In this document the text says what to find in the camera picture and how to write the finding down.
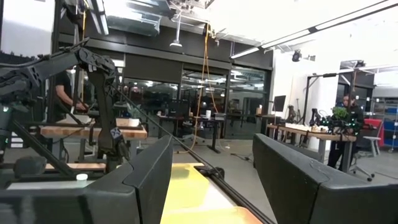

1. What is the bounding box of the wooden workbench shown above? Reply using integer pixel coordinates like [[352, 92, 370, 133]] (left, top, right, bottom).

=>
[[39, 117, 149, 141], [266, 123, 358, 174]]

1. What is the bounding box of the green leafy plant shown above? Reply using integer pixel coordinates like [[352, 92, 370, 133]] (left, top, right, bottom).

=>
[[331, 106, 349, 121]]

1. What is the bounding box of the red office chair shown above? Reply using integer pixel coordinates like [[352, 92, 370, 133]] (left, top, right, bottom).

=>
[[349, 118, 385, 182]]

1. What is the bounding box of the long ceiling light strip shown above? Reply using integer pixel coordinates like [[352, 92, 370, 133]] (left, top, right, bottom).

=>
[[229, 0, 398, 60]]

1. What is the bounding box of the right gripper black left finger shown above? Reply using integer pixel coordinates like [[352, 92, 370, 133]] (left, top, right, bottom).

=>
[[83, 135, 174, 224]]

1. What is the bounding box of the orange hanging cable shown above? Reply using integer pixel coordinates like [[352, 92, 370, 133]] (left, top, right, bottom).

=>
[[186, 23, 220, 154]]

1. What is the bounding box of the person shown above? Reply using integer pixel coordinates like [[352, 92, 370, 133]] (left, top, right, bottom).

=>
[[326, 93, 365, 170], [54, 70, 90, 122]]

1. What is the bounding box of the shelf with blue bins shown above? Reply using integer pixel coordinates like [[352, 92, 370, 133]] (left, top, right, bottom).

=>
[[383, 105, 398, 147]]

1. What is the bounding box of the black desk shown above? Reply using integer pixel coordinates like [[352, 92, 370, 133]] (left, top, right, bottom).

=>
[[157, 113, 226, 154]]

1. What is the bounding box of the white pendant lamp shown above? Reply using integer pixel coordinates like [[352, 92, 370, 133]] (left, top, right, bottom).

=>
[[169, 12, 184, 49]]

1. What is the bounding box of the small plant white pot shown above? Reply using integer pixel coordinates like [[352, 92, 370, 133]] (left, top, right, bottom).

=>
[[126, 104, 142, 128]]

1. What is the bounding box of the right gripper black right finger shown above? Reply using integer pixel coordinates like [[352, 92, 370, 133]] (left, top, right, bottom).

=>
[[252, 133, 398, 224]]

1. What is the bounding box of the black computer monitor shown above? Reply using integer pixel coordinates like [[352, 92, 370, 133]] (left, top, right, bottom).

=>
[[272, 95, 287, 113]]

